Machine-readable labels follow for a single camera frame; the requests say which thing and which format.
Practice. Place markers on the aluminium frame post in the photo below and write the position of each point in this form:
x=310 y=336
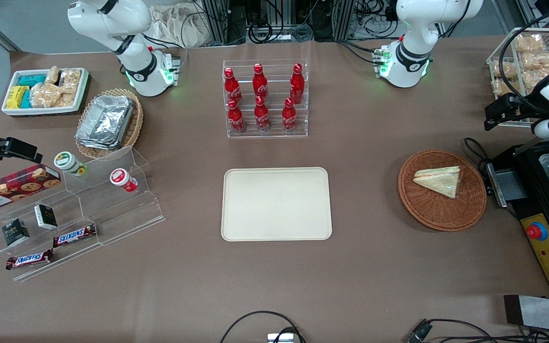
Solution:
x=532 y=12
x=217 y=24
x=343 y=19

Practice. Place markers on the round brown wicker basket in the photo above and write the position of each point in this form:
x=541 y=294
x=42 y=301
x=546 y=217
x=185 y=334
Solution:
x=427 y=209

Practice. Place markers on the green lid yogurt cup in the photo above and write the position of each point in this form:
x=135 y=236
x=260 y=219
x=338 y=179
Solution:
x=67 y=162

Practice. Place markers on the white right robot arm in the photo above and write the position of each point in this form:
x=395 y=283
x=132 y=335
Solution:
x=112 y=19

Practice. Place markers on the red Walkers cookie box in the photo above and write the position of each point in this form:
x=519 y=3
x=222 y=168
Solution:
x=17 y=188

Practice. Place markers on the yellow snack pack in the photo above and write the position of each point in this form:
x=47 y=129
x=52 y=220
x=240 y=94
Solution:
x=16 y=97

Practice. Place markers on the clear acrylic step display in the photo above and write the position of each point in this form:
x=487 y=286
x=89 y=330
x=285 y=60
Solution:
x=127 y=209

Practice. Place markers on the oval light wicker basket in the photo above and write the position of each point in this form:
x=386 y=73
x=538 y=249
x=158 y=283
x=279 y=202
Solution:
x=134 y=128

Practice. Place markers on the silver metal connector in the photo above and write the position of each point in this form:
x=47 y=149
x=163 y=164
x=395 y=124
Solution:
x=279 y=338

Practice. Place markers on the foil container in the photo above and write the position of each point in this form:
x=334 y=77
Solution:
x=105 y=119

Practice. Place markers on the white rectangular bin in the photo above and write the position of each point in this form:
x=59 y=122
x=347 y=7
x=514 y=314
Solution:
x=41 y=111

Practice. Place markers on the black box gold print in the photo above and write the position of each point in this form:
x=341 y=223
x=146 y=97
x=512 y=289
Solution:
x=15 y=232

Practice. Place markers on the grey panel black end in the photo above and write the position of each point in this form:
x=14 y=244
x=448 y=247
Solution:
x=546 y=314

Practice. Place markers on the triangle sandwich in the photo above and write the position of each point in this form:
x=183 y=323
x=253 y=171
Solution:
x=441 y=183

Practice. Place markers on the red emergency stop button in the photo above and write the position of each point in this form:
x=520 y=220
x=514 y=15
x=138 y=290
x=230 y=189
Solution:
x=536 y=231

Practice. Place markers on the clear bag of crackers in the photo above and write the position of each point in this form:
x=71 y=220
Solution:
x=501 y=88
x=529 y=43
x=541 y=61
x=504 y=70
x=536 y=80

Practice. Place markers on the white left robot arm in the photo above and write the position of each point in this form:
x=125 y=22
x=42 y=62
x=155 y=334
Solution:
x=412 y=28

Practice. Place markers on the cream plastic tray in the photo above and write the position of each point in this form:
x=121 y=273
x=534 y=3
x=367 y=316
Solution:
x=274 y=205

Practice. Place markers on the clear acrylic bottle rack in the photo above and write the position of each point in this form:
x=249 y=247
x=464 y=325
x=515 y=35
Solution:
x=265 y=134

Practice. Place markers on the teal snack pack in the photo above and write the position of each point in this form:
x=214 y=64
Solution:
x=32 y=79
x=26 y=99

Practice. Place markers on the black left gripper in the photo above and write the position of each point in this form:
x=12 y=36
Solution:
x=526 y=108

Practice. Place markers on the beige cloth bag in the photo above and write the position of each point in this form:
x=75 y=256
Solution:
x=179 y=26

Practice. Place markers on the red Coca-Cola bottle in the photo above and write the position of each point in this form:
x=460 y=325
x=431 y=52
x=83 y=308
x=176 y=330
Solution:
x=289 y=116
x=262 y=116
x=260 y=83
x=232 y=88
x=236 y=119
x=297 y=85

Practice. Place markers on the black box white label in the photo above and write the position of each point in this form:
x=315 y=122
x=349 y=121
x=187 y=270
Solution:
x=45 y=216

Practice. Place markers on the Snickers bar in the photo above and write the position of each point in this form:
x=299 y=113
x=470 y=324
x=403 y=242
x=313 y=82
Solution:
x=74 y=235
x=29 y=259

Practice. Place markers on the rice cracker bag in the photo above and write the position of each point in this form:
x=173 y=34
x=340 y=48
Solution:
x=53 y=75
x=45 y=95
x=67 y=99
x=71 y=81

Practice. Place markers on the black sealing machine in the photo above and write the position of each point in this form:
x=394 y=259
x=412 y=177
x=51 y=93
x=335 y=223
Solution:
x=541 y=267

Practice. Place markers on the red lid yogurt cup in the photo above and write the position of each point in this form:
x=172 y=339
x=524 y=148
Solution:
x=121 y=177

